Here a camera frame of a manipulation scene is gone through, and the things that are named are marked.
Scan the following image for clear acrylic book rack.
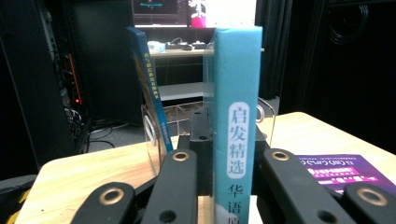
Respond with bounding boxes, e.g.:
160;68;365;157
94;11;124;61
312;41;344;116
140;95;277;175

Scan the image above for purple softcover book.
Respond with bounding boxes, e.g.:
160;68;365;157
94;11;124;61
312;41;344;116
294;153;396;198

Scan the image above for dark blue picture book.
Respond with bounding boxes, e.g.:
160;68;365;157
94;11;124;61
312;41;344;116
125;25;175;154

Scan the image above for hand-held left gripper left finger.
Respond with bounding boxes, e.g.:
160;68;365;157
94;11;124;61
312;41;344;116
141;108;216;224

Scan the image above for black power strip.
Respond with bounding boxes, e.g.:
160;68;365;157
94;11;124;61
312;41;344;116
163;36;207;51

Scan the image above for black curtain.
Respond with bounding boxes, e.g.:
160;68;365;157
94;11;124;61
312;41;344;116
255;0;329;115

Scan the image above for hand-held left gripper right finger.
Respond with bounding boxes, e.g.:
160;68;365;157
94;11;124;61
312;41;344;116
250;125;356;224

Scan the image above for computer monitor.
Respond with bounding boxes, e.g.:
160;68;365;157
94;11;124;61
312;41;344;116
132;0;258;30

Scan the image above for coiled black cable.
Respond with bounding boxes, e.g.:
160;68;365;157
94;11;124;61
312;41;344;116
327;2;372;47

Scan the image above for black floor cables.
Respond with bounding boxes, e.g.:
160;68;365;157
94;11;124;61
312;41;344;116
88;120;133;151

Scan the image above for black computer tower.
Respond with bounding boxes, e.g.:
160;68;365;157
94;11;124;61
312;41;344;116
0;0;92;171

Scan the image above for light blue hardcover picture book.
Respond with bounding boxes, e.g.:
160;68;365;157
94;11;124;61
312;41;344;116
202;25;264;224

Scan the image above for black yellow striped stand base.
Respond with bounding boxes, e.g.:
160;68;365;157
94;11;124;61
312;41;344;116
0;174;39;224

